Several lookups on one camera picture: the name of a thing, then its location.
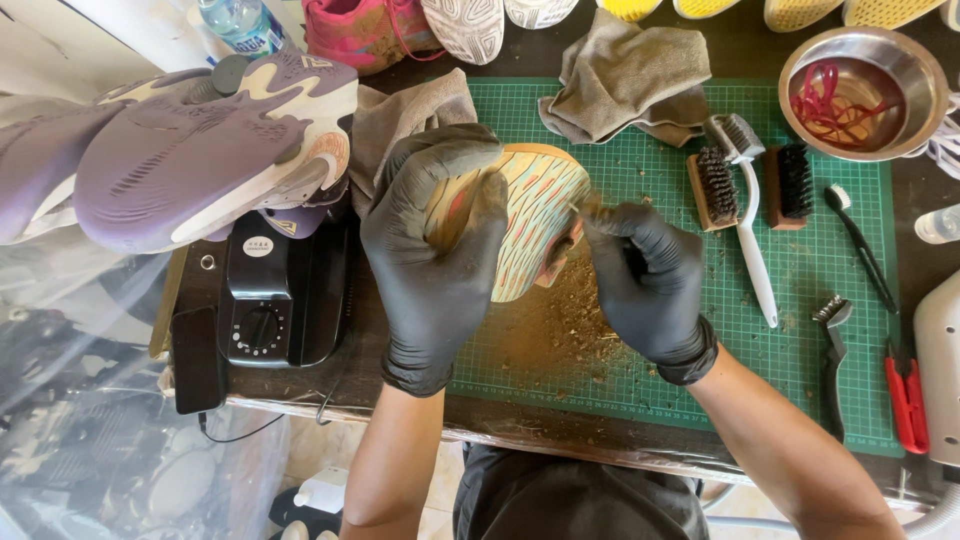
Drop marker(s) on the person's right hand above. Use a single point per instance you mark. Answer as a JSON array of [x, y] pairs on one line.
[[652, 292]]

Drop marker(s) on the person's left hand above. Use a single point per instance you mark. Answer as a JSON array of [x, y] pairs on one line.
[[427, 270]]

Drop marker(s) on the thin wooden pick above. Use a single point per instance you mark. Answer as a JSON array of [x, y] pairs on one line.
[[576, 209]]

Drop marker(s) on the shoe with multicolour striped sole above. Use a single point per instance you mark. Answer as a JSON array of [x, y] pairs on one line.
[[544, 217]]

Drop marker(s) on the pile of brown dirt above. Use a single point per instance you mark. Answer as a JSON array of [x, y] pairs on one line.
[[559, 330]]

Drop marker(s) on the wooden brush with brown bristles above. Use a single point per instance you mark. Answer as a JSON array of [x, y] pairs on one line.
[[714, 187]]

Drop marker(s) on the black shoe dryer machine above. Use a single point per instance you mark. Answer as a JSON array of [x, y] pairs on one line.
[[285, 300]]

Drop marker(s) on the grey cloth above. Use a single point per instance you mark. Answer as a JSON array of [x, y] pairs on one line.
[[397, 120], [622, 75]]

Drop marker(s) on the green cutting mat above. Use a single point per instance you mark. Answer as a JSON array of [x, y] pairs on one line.
[[795, 352]]

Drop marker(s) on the wooden brush with black bristles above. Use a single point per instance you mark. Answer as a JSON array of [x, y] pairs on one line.
[[791, 187]]

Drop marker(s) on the black toothbrush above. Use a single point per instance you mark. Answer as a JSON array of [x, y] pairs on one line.
[[862, 251]]

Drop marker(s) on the person's dark shorts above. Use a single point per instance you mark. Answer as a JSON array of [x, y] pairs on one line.
[[577, 499]]

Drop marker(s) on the pink shoe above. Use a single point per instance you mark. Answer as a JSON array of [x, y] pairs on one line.
[[360, 34]]

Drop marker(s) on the black phone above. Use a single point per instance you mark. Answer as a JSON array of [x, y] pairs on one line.
[[198, 360]]

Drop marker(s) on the white shoe with patterned sole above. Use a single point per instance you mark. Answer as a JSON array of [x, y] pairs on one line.
[[540, 11], [465, 26]]

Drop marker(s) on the red shoelaces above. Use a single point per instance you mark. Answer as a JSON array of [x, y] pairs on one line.
[[832, 112]]

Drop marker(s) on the purple and cream sneaker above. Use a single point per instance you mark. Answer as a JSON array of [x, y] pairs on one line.
[[37, 165], [187, 165]]

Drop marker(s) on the red snips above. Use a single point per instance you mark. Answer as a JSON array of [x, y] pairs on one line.
[[907, 405]]

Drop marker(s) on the black round dryer cap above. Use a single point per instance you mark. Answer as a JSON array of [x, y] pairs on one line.
[[229, 73]]

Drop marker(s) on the yellow shoe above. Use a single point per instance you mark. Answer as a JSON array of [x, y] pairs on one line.
[[892, 11], [630, 7], [705, 7], [799, 13]]

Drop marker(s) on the small clear bottle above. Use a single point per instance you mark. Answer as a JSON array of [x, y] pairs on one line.
[[937, 225]]

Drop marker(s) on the white appliance housing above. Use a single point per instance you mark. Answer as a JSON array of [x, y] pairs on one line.
[[941, 360]]

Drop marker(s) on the clear water bottle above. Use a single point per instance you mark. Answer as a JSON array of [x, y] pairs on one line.
[[240, 26]]

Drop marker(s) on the white shoelaces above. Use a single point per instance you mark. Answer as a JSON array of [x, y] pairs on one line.
[[946, 142]]

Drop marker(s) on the steel bowl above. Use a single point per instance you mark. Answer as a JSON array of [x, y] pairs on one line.
[[911, 67]]

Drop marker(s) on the clear plastic sheet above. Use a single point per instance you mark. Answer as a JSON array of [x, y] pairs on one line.
[[97, 420]]

